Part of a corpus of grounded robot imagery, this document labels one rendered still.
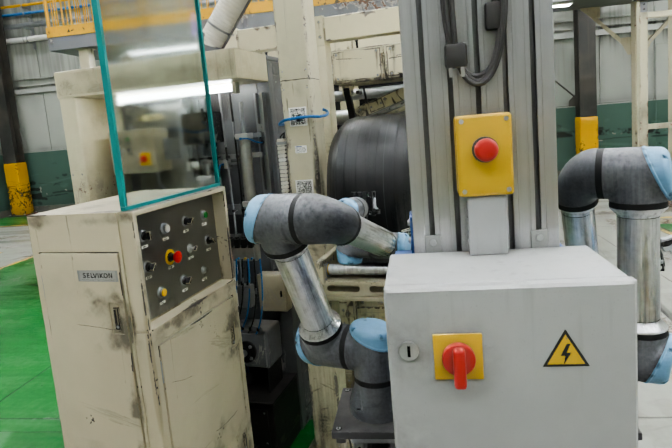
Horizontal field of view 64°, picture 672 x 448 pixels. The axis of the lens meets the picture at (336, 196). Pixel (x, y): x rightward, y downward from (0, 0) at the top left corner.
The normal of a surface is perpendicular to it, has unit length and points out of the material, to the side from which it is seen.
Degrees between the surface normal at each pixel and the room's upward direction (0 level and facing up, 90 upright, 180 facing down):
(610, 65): 90
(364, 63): 90
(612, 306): 90
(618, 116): 90
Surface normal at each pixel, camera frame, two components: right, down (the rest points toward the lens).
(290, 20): -0.29, 0.15
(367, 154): -0.29, -0.40
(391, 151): -0.03, -0.43
